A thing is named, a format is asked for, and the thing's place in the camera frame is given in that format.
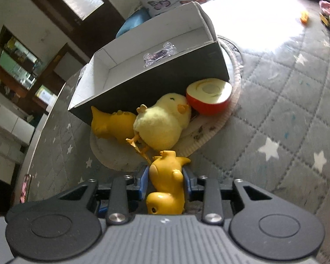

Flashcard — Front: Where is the white cabinet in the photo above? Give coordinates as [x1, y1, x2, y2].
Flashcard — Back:
[0, 100, 35, 146]

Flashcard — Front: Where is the clear plastic toy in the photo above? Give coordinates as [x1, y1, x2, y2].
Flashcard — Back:
[143, 42, 178, 67]

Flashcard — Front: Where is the yellow plush chick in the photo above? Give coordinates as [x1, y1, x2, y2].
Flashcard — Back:
[126, 93, 192, 156]

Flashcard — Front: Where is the red toy apple half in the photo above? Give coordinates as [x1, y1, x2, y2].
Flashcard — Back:
[186, 78, 233, 116]

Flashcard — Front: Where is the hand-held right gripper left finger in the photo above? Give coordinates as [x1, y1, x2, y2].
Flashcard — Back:
[53, 166, 150, 225]

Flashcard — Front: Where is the dark wooden door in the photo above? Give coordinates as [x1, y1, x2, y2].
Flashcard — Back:
[22, 0, 127, 36]

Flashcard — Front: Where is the dark wooden shelf cabinet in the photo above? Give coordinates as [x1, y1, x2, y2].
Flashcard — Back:
[0, 25, 69, 113]

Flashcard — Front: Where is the grey star quilted mat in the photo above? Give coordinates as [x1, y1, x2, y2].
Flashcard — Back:
[25, 0, 330, 264]

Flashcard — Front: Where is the cardboard box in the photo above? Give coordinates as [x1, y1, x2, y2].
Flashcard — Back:
[68, 1, 231, 125]

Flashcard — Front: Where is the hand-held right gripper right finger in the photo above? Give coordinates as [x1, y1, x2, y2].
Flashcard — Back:
[181, 166, 275, 225]

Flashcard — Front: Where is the yellow toy duck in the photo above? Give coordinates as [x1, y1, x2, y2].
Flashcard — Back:
[91, 106, 138, 143]
[146, 150, 191, 215]

